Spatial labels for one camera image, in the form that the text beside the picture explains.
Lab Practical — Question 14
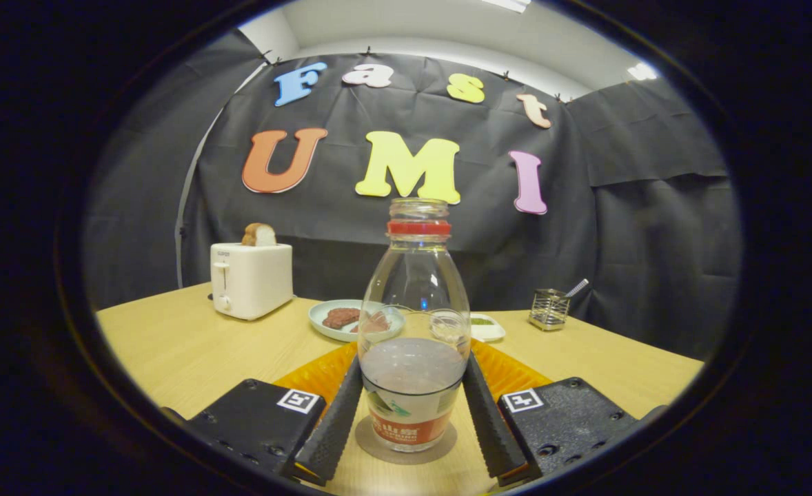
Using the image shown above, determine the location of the white divided dish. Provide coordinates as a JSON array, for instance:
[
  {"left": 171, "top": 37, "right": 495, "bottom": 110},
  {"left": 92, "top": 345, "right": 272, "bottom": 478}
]
[{"left": 471, "top": 313, "right": 507, "bottom": 342}]

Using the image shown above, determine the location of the metal wire holder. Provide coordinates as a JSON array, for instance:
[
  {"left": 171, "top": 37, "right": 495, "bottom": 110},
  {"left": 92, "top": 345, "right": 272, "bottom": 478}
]
[{"left": 529, "top": 289, "right": 571, "bottom": 331}]

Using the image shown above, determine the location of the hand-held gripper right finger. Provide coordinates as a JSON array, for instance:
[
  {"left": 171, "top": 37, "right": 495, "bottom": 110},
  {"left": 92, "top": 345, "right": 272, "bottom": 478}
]
[{"left": 463, "top": 339, "right": 669, "bottom": 486}]

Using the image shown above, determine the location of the clear juice bottle red label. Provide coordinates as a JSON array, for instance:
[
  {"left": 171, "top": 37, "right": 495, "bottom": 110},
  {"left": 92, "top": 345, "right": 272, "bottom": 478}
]
[{"left": 358, "top": 198, "right": 472, "bottom": 453}]

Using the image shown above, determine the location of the brown meat piece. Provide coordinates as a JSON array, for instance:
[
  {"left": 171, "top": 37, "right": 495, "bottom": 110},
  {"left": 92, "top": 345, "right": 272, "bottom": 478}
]
[
  {"left": 351, "top": 311, "right": 389, "bottom": 335},
  {"left": 322, "top": 307, "right": 361, "bottom": 330}
]

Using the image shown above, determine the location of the white toaster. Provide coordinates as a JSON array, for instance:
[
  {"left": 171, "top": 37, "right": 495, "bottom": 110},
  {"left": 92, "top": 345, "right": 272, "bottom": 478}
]
[{"left": 210, "top": 242, "right": 294, "bottom": 321}]

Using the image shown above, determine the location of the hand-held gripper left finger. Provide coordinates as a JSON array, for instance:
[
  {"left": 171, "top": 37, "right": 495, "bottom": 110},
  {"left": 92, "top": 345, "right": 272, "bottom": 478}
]
[{"left": 185, "top": 341, "right": 365, "bottom": 486}]

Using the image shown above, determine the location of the pale green plate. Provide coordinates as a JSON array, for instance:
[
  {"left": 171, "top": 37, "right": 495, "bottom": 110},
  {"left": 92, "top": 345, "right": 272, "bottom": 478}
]
[{"left": 308, "top": 299, "right": 405, "bottom": 343}]

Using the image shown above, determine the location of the bread slice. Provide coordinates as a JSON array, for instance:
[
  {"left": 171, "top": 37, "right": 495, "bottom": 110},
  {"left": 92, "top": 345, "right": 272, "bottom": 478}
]
[{"left": 241, "top": 223, "right": 277, "bottom": 247}]

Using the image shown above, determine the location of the black backdrop cloth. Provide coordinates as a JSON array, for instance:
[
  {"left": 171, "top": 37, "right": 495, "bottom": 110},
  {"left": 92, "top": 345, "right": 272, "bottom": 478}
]
[{"left": 85, "top": 31, "right": 741, "bottom": 362}]

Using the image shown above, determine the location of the wooden table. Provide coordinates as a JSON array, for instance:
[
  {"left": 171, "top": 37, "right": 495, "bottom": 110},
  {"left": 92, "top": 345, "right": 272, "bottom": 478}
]
[{"left": 96, "top": 282, "right": 704, "bottom": 493}]

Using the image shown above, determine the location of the round brown coaster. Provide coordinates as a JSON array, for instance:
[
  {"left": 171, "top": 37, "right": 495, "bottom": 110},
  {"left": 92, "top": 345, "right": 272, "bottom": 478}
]
[{"left": 354, "top": 413, "right": 458, "bottom": 465}]

